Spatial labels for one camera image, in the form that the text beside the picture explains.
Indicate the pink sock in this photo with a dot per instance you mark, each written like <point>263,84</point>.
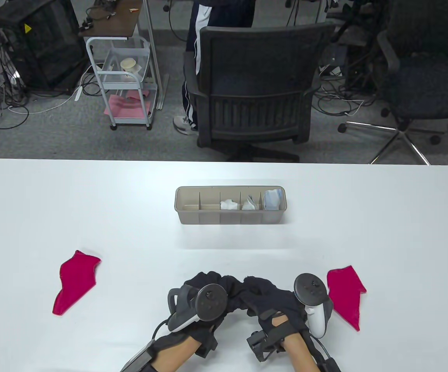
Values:
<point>346,294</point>
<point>72,283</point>

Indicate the person's right hand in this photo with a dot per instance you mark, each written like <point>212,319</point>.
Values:
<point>278,302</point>

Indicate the white rolling cart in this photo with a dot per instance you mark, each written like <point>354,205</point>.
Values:
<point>107,25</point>

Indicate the beige divided organizer box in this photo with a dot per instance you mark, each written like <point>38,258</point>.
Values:
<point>208,219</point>

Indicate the pink cloth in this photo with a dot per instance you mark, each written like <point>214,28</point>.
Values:
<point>125,108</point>

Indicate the dark chair with chrome base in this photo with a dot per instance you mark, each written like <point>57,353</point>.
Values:
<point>421,104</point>

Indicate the person's right forearm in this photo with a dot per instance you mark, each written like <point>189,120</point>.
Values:
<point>301,352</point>

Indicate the white power strip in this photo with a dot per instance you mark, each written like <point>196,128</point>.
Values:
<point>78,93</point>

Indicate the cream cup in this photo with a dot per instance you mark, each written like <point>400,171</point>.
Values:
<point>128,64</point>

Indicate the black mesh office chair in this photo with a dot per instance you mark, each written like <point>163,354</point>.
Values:
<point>255,77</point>

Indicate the grey tracking controller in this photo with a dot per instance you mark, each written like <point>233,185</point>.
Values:
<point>210,302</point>
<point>311,288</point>

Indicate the grey sock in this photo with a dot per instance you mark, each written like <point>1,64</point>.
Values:
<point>250,204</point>
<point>253,198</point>

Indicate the white metal frame post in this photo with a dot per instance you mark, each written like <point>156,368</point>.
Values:
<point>322,9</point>
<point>152,50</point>

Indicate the black computer tower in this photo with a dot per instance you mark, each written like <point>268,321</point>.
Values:
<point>41,46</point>

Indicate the light blue sock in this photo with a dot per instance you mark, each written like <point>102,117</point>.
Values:
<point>271,193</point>
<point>272,203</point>

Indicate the person's left forearm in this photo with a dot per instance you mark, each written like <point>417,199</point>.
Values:
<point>175,354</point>

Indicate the person's left hand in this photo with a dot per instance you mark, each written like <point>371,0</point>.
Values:
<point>204,333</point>

